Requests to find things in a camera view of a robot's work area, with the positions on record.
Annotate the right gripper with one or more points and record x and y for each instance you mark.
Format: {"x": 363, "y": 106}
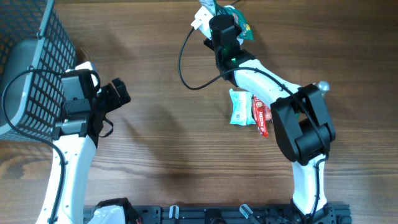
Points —
{"x": 237, "y": 29}

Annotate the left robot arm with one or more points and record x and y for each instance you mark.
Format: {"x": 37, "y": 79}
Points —
{"x": 75, "y": 140}

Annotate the light green snack pouch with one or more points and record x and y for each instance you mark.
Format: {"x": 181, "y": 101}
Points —
{"x": 242, "y": 108}

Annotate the green 3M gloves package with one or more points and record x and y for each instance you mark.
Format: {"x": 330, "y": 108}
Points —
{"x": 239, "y": 18}

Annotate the red Nescafe coffee stick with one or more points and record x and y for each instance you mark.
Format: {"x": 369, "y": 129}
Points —
{"x": 258, "y": 114}

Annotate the grey plastic mesh basket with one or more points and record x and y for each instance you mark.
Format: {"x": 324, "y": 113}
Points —
{"x": 35, "y": 50}

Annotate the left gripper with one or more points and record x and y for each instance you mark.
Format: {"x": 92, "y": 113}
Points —
{"x": 114, "y": 100}

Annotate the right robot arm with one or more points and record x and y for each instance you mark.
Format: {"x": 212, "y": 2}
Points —
{"x": 302, "y": 124}

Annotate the red Kleenex tissue pack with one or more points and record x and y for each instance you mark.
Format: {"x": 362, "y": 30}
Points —
{"x": 268, "y": 114}

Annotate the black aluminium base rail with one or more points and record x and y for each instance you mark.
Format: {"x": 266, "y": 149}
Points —
{"x": 282, "y": 213}

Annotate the yellow liquid bottle silver cap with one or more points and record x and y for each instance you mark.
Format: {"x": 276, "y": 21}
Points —
{"x": 323, "y": 86}

